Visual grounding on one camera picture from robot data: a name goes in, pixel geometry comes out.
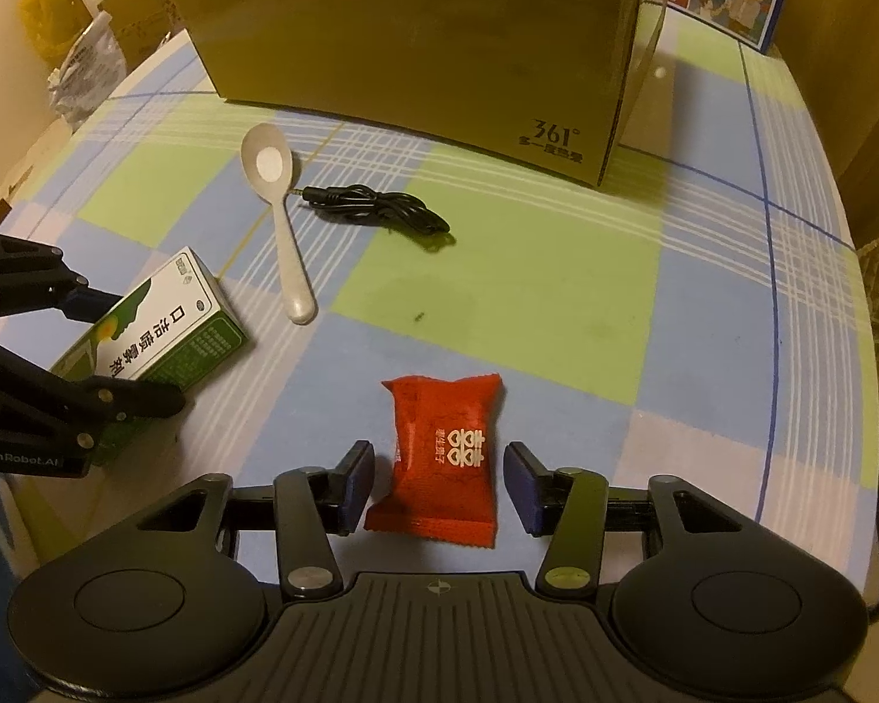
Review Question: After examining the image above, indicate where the yellow plastic bag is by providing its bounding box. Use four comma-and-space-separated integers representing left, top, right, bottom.
21, 0, 118, 60

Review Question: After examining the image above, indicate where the red candy packet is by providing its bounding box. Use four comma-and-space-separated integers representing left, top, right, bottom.
364, 373, 504, 550

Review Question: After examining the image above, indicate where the brown cardboard carton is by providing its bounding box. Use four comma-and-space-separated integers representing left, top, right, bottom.
80, 0, 192, 69

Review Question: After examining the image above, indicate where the black cable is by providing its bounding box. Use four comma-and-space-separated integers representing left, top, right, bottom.
300, 185, 452, 240

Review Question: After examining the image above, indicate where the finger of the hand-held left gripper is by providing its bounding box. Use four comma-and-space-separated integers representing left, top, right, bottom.
0, 344, 189, 449
0, 229, 123, 325

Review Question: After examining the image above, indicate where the green white spray box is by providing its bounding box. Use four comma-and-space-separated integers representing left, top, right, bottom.
47, 247, 254, 470

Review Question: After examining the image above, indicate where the cardboard box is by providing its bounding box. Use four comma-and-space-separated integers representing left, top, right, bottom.
168, 0, 669, 190

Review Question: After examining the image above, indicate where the white spoon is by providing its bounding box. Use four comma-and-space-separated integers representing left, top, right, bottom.
239, 124, 318, 325

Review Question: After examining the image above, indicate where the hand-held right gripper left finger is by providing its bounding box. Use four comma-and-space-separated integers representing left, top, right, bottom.
135, 441, 377, 599

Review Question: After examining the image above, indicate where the plaid cloth covered desktop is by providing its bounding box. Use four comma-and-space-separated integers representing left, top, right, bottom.
0, 7, 879, 602

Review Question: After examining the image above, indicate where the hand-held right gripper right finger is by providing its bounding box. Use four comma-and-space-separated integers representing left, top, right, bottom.
504, 442, 749, 596

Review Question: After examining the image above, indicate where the crumpled clear plastic bag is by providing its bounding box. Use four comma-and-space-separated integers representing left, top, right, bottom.
42, 11, 131, 127

